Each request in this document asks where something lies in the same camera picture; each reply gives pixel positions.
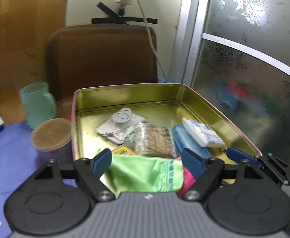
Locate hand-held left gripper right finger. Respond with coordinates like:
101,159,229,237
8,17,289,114
181,148,268,202

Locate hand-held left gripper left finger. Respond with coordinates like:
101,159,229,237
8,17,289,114
31,149,116,202

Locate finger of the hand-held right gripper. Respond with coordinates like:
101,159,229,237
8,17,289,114
226,147,290,187

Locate pink knitted scrunchie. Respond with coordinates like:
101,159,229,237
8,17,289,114
178,157,198,197

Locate blue glasses case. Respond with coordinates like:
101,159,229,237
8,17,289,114
171,124,213,159

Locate yellow packet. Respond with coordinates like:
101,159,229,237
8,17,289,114
112,145,136,157

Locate white and blue tissue pack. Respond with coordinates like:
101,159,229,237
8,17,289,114
182,117,226,148

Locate green cloth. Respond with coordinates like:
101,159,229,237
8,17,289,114
96,148,186,197

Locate clear plastic charger packet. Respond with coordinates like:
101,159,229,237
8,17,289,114
96,107,146,145

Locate clear packet of wooden sticks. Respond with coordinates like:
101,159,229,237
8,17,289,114
133,122,176,158

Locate round can with tan lid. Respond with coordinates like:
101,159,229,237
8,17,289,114
30,118,74,165

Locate green plastic mug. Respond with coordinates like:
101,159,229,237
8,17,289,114
18,82,57,130

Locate blue tablecloth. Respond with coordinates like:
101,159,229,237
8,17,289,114
0,120,74,238

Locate frosted sliding door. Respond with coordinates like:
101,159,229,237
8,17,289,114
177,0,290,166

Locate brown chair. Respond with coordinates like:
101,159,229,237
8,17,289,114
45,24,159,127

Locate black tape strips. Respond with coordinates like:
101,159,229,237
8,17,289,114
91,2,159,26

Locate wooden board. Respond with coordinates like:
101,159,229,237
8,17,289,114
0,0,71,127

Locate white charger cable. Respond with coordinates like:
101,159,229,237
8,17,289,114
132,0,171,83

